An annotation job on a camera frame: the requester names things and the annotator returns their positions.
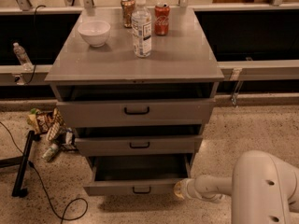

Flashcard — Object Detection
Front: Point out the grey drawer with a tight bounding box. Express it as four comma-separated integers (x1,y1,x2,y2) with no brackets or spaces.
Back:
57,84,214,128
75,124,202,157
84,154,191,196

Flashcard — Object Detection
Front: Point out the clear plastic water bottle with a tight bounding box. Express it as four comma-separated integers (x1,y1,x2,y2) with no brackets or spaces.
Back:
131,0,152,58

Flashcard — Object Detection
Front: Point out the grey middle drawer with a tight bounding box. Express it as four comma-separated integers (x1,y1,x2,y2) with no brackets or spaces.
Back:
75,124,202,157

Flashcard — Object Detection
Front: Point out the white ceramic bowl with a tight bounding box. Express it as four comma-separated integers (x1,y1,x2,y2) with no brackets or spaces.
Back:
78,21,111,47

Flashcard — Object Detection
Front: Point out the grey top drawer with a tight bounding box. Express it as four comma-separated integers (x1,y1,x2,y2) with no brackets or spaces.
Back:
57,84,214,128

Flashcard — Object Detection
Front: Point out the green can on floor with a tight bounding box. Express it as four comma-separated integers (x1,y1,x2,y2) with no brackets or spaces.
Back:
42,144,59,162

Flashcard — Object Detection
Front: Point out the grey bottom drawer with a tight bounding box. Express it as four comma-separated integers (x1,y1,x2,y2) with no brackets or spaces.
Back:
84,154,191,196

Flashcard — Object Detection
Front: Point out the brown soda can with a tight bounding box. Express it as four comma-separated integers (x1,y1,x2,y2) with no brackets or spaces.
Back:
121,0,135,28

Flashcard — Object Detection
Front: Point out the red cola can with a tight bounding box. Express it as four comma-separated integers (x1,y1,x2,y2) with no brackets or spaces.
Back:
154,3,170,35

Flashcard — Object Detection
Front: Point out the metal railing frame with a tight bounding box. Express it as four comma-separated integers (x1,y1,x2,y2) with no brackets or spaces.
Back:
0,0,299,99

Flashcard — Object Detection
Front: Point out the grey drawer cabinet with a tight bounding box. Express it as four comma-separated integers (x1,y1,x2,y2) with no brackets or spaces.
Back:
45,7,225,170

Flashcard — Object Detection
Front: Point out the black cable on floor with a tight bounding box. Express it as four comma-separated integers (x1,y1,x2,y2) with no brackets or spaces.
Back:
0,120,89,224

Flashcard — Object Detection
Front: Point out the small water bottle on ledge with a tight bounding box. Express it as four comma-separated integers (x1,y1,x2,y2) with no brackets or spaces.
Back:
13,42,34,71

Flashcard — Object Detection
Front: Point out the snack bag pile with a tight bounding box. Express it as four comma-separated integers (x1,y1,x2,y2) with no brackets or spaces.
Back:
27,107,77,151

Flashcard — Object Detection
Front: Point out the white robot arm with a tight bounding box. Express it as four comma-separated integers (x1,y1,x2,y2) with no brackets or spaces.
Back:
174,150,299,224

